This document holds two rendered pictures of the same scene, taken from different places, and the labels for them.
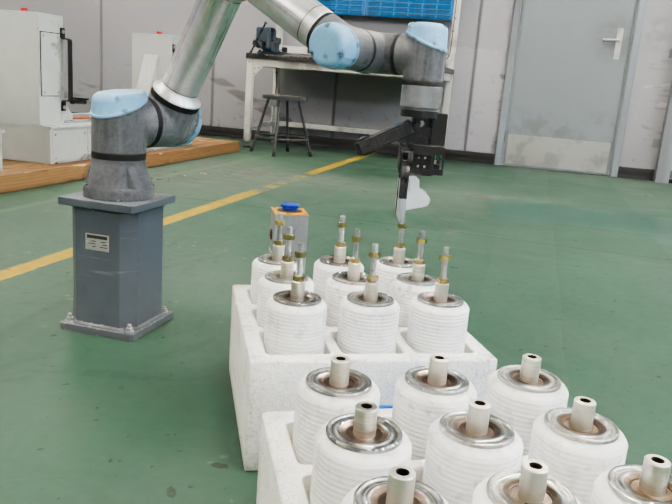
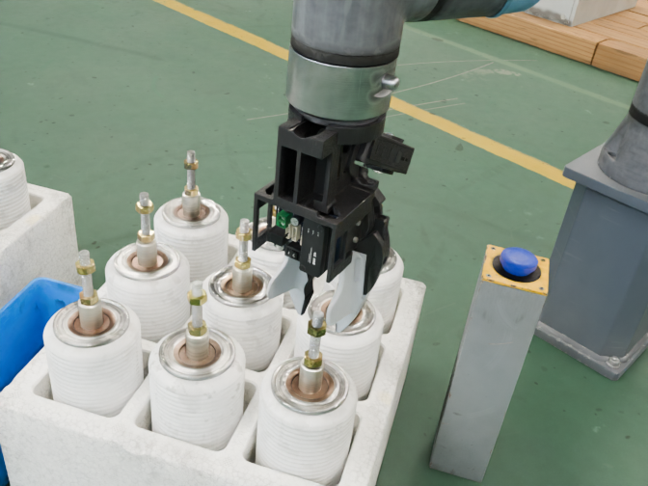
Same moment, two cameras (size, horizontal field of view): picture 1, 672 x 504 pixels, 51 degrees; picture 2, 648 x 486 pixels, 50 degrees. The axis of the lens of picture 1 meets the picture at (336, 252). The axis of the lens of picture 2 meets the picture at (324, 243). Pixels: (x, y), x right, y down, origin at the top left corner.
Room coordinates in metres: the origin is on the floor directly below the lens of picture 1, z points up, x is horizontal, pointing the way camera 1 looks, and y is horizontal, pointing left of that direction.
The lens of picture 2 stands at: (1.53, -0.56, 0.74)
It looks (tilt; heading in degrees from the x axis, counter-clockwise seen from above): 34 degrees down; 116
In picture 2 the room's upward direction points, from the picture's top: 7 degrees clockwise
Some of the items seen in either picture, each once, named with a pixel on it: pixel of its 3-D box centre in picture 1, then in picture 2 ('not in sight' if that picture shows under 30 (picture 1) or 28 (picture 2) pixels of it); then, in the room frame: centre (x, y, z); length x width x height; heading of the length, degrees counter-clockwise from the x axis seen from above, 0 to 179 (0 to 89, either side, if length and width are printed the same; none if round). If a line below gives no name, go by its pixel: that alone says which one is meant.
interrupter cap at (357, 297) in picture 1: (370, 299); (147, 261); (1.07, -0.06, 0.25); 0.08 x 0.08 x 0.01
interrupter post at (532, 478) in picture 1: (533, 483); not in sight; (0.54, -0.18, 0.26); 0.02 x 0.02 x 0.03
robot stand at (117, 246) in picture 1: (118, 260); (616, 256); (1.54, 0.49, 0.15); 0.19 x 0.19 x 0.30; 75
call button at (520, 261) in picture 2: (289, 207); (517, 263); (1.45, 0.10, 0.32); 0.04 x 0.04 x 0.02
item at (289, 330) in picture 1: (293, 353); (192, 269); (1.04, 0.05, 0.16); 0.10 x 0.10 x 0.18
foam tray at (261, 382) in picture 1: (346, 364); (237, 387); (1.18, -0.03, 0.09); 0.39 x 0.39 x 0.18; 13
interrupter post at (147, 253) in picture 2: (371, 291); (147, 252); (1.07, -0.06, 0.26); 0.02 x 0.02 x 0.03
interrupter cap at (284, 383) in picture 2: (398, 262); (310, 385); (1.33, -0.12, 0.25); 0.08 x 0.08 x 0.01
